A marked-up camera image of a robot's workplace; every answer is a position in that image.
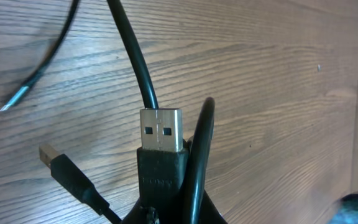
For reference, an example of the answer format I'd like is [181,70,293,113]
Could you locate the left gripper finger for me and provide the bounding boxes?
[328,194,358,224]

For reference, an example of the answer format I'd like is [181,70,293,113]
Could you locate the black usb cable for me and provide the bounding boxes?
[0,0,124,224]
[106,0,229,224]

